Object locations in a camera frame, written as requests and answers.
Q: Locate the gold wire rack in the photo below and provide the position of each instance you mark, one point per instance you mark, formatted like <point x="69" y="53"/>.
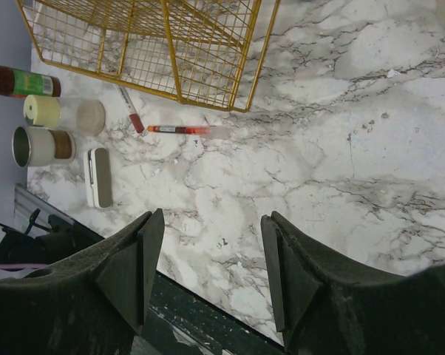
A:
<point x="202" y="53"/>

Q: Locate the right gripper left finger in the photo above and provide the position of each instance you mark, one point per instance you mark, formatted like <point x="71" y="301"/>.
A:
<point x="93" y="302"/>

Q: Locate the red filled tube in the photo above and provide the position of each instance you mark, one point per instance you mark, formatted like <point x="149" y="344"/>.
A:
<point x="216" y="132"/>

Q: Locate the red sauce bottle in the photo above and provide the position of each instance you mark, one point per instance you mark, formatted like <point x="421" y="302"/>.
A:
<point x="21" y="83"/>

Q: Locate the clear shaker green lid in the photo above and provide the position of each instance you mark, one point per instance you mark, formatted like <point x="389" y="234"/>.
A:
<point x="77" y="115"/>

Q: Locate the white red marker pen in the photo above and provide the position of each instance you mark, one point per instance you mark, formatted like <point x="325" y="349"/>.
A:
<point x="132" y="112"/>

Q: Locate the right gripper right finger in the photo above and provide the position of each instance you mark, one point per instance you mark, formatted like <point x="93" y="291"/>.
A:
<point x="327" y="303"/>

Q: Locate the white rectangular case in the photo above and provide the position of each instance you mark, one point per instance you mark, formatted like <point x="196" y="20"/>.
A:
<point x="98" y="179"/>

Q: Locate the left steel cream cup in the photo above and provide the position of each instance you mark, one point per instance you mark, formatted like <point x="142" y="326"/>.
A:
<point x="36" y="147"/>

